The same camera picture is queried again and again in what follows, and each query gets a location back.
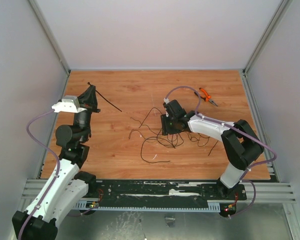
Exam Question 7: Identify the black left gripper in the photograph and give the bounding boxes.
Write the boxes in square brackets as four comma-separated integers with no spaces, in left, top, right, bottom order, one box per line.
[73,85,101,142]

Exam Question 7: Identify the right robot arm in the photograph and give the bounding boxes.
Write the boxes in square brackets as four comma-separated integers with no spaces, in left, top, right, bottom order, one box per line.
[160,99,264,199]

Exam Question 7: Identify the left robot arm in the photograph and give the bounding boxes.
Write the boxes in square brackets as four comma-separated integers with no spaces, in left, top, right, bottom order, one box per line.
[12,84,100,240]

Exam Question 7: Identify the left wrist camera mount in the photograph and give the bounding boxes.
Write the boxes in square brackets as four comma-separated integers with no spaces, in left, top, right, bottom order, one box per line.
[51,95,87,114]

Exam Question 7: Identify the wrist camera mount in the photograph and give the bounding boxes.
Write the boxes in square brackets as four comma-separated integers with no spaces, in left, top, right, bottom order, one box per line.
[51,95,87,114]
[163,98,170,117]

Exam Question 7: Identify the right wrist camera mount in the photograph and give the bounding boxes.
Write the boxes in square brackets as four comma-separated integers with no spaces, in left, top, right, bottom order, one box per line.
[163,98,170,117]

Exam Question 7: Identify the orange handled pliers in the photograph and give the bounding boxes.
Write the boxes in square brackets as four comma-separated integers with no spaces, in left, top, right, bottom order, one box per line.
[194,87,218,107]

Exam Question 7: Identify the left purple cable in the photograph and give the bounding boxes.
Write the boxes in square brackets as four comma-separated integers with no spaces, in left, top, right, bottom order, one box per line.
[16,109,98,240]

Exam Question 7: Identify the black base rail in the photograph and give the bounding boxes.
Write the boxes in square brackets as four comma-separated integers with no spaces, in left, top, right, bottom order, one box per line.
[67,178,248,208]

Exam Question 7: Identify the grey slotted cable duct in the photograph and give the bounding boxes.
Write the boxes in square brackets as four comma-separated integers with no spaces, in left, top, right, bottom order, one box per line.
[73,199,221,213]

